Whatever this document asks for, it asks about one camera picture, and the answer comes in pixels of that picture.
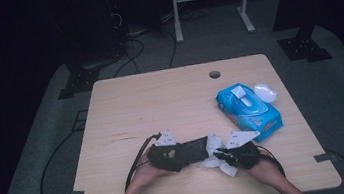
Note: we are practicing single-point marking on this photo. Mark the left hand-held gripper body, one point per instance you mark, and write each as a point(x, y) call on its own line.
point(161, 159)

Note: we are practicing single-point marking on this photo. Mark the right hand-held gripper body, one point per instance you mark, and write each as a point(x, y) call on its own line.
point(246, 156)

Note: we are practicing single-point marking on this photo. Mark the white wet wipe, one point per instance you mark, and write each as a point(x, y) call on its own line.
point(213, 143)

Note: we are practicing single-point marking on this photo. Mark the blue and black toy car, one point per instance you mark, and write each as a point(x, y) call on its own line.
point(195, 151)

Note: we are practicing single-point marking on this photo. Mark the blue wet wipes pack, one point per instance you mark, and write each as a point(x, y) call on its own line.
point(249, 113)

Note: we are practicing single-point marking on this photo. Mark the person's left hand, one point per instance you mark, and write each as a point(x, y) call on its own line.
point(145, 177)

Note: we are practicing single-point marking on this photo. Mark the person's right hand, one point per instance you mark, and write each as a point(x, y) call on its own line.
point(267, 170)

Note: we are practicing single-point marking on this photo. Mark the black stand base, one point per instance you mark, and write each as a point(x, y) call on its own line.
point(304, 47)
point(79, 82)

